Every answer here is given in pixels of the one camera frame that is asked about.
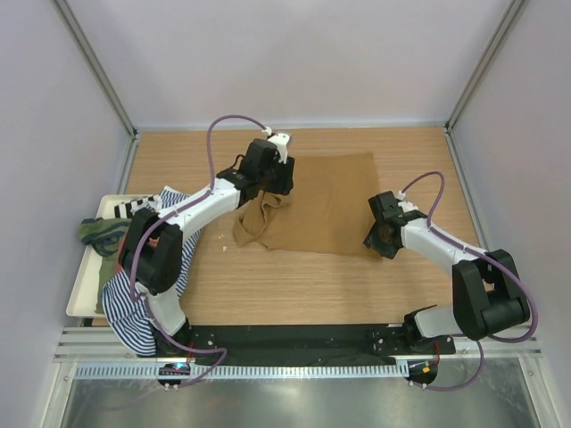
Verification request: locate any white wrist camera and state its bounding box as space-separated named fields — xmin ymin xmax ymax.
xmin=395 ymin=191 xmax=418 ymax=213
xmin=261 ymin=127 xmax=292 ymax=164

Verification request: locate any aluminium front rail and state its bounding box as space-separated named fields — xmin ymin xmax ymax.
xmin=53 ymin=326 xmax=156 ymax=363

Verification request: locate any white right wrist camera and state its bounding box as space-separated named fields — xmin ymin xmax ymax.
xmin=395 ymin=191 xmax=418 ymax=213

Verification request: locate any small white scrap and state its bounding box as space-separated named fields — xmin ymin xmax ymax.
xmin=218 ymin=234 xmax=231 ymax=251

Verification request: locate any blue white striped top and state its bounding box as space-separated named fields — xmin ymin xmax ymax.
xmin=102 ymin=186 xmax=202 ymax=357

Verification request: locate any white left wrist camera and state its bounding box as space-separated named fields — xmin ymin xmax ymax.
xmin=261 ymin=127 xmax=292 ymax=164

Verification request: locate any slotted grey cable duct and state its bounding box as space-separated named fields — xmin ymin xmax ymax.
xmin=74 ymin=361 xmax=409 ymax=381

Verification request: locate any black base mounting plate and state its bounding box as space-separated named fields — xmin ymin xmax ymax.
xmin=179 ymin=324 xmax=456 ymax=367

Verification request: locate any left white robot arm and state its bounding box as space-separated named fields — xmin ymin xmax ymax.
xmin=119 ymin=132 xmax=294 ymax=357

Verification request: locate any left aluminium frame post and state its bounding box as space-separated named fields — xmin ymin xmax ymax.
xmin=53 ymin=0 xmax=137 ymax=136

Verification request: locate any white plastic tray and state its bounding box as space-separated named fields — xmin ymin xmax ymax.
xmin=66 ymin=194 xmax=145 ymax=318

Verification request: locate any tan brown tank top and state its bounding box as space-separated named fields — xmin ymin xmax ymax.
xmin=233 ymin=152 xmax=380 ymax=259

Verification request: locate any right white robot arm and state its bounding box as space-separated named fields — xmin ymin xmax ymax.
xmin=363 ymin=191 xmax=532 ymax=353

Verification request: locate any aluminium frame post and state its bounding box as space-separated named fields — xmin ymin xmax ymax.
xmin=445 ymin=0 xmax=531 ymax=131
xmin=53 ymin=0 xmax=137 ymax=136

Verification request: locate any right aluminium frame post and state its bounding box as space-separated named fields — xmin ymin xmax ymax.
xmin=445 ymin=0 xmax=531 ymax=131

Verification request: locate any red graphic tank top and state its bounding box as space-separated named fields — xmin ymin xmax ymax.
xmin=114 ymin=235 xmax=126 ymax=274

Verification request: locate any black white striped top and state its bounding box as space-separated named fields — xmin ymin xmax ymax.
xmin=113 ymin=194 xmax=161 ymax=218

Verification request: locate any olive green tank top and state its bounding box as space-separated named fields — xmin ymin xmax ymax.
xmin=79 ymin=218 xmax=131 ymax=315

